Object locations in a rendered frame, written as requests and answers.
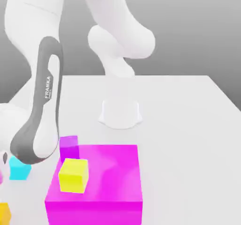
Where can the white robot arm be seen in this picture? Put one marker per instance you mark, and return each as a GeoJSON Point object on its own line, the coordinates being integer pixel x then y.
{"type": "Point", "coordinates": [116, 40]}

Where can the small purple cube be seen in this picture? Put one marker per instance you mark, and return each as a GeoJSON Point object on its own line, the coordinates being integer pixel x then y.
{"type": "Point", "coordinates": [68, 148]}

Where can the small yellow cube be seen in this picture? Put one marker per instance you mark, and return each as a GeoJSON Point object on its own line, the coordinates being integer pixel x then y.
{"type": "Point", "coordinates": [72, 177]}

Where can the small cyan cube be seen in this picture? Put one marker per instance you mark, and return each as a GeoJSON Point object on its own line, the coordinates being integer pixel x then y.
{"type": "Point", "coordinates": [17, 171]}

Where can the small pink cube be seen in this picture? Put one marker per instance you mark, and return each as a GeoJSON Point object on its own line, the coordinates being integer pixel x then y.
{"type": "Point", "coordinates": [0, 177]}

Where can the small orange cube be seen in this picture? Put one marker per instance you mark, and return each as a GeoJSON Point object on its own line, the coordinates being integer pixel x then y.
{"type": "Point", "coordinates": [4, 213]}

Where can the large magenta box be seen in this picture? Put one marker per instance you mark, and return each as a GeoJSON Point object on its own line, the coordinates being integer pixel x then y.
{"type": "Point", "coordinates": [113, 172]}

